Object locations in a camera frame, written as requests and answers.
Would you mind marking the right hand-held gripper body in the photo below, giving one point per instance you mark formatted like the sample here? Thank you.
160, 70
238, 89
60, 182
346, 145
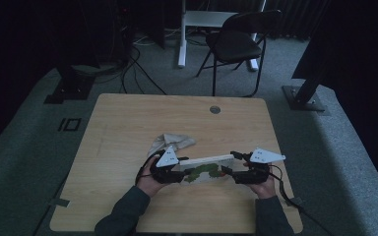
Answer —
262, 156

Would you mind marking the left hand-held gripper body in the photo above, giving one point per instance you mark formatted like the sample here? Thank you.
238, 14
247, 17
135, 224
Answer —
168, 159

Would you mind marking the beige cloth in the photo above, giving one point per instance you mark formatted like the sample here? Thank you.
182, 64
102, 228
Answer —
174, 140

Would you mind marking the white caterpillar picture book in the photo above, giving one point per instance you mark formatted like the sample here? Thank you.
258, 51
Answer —
206, 164

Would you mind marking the person's left hand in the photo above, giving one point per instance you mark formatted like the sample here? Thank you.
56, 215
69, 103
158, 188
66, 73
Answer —
149, 185

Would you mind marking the person's right hand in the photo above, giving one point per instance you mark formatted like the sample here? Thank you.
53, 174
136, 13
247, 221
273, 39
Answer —
265, 189

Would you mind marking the round grey table grommet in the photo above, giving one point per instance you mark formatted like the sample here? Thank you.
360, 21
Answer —
215, 109

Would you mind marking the grey tape strip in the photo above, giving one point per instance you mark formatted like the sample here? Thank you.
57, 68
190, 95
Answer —
294, 201
59, 202

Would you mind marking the black slanted stand with base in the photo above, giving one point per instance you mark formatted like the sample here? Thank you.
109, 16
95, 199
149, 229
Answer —
303, 98

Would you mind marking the black folding chair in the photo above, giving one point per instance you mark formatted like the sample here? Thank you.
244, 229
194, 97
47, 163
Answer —
236, 46

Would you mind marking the black stand with square base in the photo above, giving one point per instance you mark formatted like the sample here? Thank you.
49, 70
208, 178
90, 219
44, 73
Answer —
70, 87

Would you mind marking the white desk frame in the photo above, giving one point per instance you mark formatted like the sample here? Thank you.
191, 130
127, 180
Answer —
182, 49

